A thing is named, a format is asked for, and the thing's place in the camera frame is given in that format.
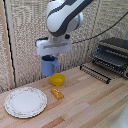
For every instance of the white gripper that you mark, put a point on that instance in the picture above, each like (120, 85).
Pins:
(53, 46)

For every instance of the blue cup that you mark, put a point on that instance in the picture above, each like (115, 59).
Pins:
(49, 66)

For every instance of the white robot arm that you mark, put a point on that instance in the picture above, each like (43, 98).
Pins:
(63, 15)

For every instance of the yellow bowl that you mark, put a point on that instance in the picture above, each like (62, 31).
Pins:
(57, 79)

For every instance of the yellow rectangular block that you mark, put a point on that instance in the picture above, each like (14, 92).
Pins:
(57, 93)

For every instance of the black toaster oven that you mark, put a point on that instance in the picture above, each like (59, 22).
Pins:
(113, 55)

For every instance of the white patterned plate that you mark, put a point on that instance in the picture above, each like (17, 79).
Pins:
(25, 102)

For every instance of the wooden post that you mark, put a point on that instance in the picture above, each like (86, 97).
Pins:
(7, 43)

